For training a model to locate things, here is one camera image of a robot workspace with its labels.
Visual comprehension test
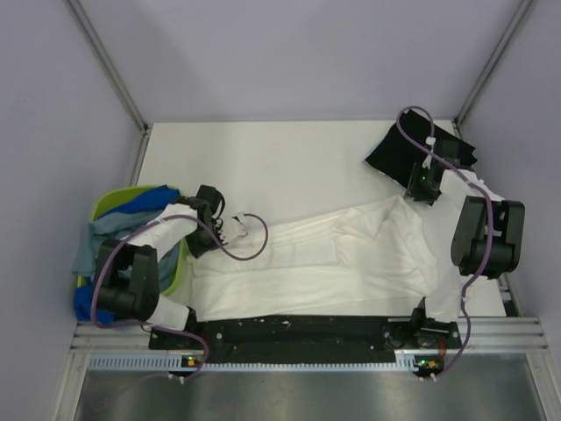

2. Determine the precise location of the purple cable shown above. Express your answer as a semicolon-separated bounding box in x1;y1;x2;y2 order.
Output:
89;212;269;347
395;104;499;352

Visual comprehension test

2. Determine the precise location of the right aluminium frame post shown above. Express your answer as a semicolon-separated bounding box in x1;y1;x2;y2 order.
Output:
453;0;537;132

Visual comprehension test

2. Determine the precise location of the folded black t shirt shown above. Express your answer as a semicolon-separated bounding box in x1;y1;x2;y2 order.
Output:
365;111;477;187

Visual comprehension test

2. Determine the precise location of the grey blue t shirt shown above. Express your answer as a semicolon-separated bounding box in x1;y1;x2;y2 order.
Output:
72;210;181;292

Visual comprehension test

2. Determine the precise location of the green plastic basket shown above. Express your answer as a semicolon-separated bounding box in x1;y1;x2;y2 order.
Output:
76;186;190;296

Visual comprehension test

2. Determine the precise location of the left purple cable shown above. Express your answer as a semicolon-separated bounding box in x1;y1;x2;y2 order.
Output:
89;212;269;347

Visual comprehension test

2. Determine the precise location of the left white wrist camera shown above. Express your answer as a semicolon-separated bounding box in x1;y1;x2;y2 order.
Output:
223;212;248;239

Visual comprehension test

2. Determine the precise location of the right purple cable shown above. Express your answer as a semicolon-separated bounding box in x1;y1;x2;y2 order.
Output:
395;104;499;352

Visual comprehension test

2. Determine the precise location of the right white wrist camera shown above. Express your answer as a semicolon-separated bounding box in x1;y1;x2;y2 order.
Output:
422;136;437;169

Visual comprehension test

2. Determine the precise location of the left aluminium frame post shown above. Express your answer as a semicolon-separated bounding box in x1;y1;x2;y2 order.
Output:
65;0;151;132

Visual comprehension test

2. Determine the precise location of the royal blue t shirt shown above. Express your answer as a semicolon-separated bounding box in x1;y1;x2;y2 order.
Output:
72;184;181;328

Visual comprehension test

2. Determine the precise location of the aluminium frame post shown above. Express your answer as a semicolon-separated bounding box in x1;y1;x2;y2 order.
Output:
453;0;537;132
65;0;151;132

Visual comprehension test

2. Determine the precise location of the white floral t shirt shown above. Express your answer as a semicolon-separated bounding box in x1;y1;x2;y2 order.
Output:
186;170;503;324

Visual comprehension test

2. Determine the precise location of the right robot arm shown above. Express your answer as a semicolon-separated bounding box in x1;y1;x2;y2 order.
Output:
405;136;525;347

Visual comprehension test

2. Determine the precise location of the slotted cable duct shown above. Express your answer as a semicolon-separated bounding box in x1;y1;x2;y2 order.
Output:
88;353;428;373

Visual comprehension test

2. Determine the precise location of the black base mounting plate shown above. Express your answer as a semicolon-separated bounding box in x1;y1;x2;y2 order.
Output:
148;312;461;364

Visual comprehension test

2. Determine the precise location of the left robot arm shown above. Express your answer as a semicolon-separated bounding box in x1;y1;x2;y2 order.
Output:
90;185;225;348

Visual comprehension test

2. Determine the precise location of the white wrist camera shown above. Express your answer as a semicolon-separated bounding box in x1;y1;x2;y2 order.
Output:
223;212;248;239
422;136;437;169

